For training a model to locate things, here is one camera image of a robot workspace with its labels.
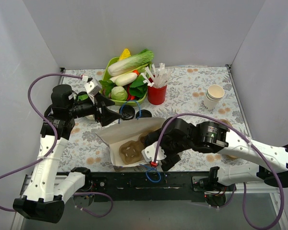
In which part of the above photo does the patterned paper takeout bag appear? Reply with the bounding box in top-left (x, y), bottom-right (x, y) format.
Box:
top-left (96, 117), bottom-right (165, 183)

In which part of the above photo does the single brown cup carrier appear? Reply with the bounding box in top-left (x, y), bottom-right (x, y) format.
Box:
top-left (119, 130), bottom-right (160, 165)

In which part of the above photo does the stack of white paper cups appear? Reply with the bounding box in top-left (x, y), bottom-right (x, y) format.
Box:
top-left (203, 84), bottom-right (225, 110)

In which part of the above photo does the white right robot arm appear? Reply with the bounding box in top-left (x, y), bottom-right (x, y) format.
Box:
top-left (142, 118), bottom-right (288, 191)

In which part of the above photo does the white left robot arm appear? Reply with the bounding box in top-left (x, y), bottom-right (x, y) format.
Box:
top-left (13, 82), bottom-right (121, 223)

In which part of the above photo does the toy bok choy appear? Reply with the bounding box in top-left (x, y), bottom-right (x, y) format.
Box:
top-left (75, 92), bottom-right (92, 103)

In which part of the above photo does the toy round green cabbage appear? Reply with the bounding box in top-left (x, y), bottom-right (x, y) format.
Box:
top-left (111, 86), bottom-right (128, 101)

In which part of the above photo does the stack of black lids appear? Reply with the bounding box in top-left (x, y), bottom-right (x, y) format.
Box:
top-left (120, 105), bottom-right (135, 120)

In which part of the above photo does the green vegetable basket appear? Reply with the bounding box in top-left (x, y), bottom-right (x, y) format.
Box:
top-left (99, 57), bottom-right (151, 106)

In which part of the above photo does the toy white radish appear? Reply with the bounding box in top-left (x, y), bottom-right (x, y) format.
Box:
top-left (115, 72), bottom-right (137, 86)

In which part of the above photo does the loose black cup lid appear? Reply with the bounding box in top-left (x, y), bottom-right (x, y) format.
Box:
top-left (135, 109), bottom-right (152, 119)

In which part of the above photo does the red straw holder cup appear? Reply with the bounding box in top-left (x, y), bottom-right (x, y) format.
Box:
top-left (148, 86), bottom-right (167, 105)

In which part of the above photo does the toy yellow corn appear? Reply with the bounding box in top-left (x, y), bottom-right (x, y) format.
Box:
top-left (119, 48), bottom-right (131, 61)

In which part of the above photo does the floral table mat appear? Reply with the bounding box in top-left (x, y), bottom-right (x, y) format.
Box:
top-left (58, 67), bottom-right (249, 172)

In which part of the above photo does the brown cardboard cup carrier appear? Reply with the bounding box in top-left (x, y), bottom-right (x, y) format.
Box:
top-left (219, 119), bottom-right (238, 161)

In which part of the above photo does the white wrapped straw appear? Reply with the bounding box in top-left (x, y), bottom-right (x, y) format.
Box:
top-left (140, 63), bottom-right (172, 89)

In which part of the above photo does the toy napa cabbage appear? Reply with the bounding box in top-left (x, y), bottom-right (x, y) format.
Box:
top-left (108, 49), bottom-right (154, 77)

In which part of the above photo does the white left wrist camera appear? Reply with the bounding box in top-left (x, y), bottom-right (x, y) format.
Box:
top-left (82, 75), bottom-right (102, 104)

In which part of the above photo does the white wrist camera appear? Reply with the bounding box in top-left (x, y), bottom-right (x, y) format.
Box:
top-left (82, 75), bottom-right (102, 104)
top-left (141, 141), bottom-right (166, 167)

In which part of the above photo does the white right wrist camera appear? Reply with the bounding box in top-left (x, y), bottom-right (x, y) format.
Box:
top-left (141, 141), bottom-right (166, 167)

